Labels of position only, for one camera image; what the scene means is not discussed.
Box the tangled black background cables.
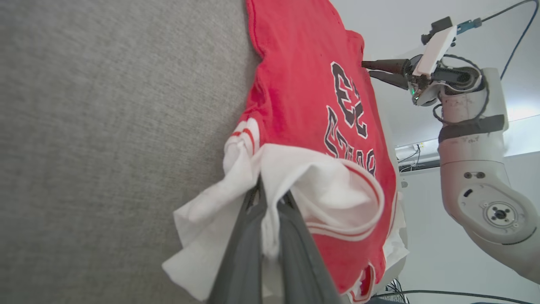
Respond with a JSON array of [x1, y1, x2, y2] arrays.
[[397, 144, 441, 173]]

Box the grey fabric sofa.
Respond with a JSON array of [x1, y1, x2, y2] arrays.
[[0, 0, 263, 304]]

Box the black camera cable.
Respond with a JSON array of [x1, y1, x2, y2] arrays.
[[481, 0, 540, 81]]

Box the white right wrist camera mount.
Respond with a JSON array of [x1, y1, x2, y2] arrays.
[[413, 16, 482, 77]]

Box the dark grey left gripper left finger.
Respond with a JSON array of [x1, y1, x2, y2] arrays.
[[207, 177, 268, 304]]

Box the red and white basketball jersey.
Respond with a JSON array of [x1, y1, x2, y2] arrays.
[[162, 0, 410, 304]]

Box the black floor cable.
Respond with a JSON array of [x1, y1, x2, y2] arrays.
[[371, 289, 540, 304]]

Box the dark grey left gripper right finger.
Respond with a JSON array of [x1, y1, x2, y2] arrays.
[[276, 191, 342, 304]]

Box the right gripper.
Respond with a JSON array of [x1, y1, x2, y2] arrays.
[[362, 54, 483, 106]]

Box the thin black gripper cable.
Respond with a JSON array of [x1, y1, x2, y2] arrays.
[[433, 54, 491, 125]]

